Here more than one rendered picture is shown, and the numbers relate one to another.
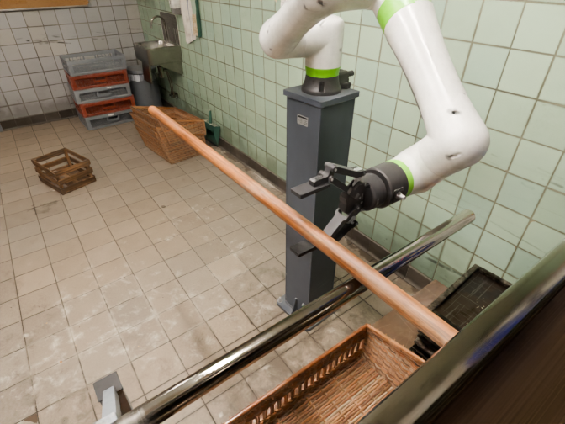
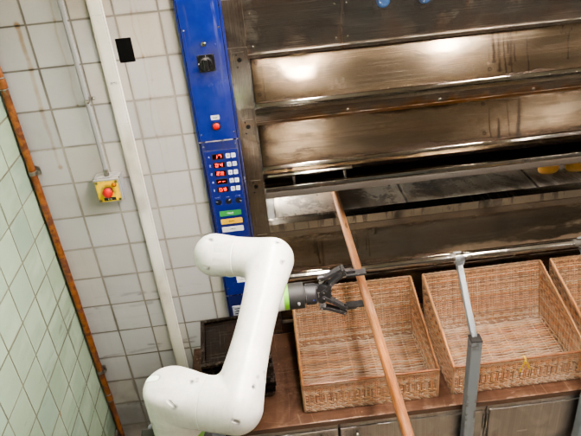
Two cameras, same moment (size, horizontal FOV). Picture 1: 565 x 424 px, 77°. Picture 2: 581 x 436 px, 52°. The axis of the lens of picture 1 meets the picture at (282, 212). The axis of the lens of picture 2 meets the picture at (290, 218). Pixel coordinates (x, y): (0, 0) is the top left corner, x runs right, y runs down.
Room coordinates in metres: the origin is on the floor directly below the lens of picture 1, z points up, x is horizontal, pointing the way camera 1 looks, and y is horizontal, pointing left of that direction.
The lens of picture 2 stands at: (2.03, 0.72, 2.47)
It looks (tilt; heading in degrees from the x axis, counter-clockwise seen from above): 30 degrees down; 215
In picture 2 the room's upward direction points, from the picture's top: 6 degrees counter-clockwise
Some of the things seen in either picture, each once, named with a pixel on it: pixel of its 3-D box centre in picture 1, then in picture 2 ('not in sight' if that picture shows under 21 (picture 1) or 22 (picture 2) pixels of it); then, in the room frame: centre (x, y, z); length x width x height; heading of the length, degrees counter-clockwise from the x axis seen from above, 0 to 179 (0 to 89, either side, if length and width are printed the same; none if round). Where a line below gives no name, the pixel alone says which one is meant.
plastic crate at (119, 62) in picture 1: (93, 61); not in sight; (4.24, 2.11, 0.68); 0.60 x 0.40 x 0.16; 126
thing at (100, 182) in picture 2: not in sight; (110, 187); (0.69, -1.05, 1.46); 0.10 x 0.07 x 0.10; 126
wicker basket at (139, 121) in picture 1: (167, 126); not in sight; (3.37, 1.14, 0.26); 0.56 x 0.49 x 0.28; 43
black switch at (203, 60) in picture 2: not in sight; (205, 58); (0.43, -0.68, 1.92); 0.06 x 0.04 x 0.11; 126
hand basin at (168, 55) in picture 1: (159, 60); not in sight; (4.15, 1.35, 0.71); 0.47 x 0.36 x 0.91; 36
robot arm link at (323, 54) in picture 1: (320, 45); (179, 407); (1.35, -0.13, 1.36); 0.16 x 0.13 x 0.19; 107
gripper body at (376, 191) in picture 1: (358, 196); (318, 292); (0.63, -0.16, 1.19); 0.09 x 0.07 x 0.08; 126
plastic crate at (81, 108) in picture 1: (104, 102); not in sight; (4.25, 2.12, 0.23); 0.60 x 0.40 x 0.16; 126
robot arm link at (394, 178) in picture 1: (383, 186); (296, 294); (0.67, -0.22, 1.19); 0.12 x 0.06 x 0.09; 36
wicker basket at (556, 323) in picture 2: not in sight; (498, 323); (-0.04, 0.32, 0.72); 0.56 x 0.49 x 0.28; 127
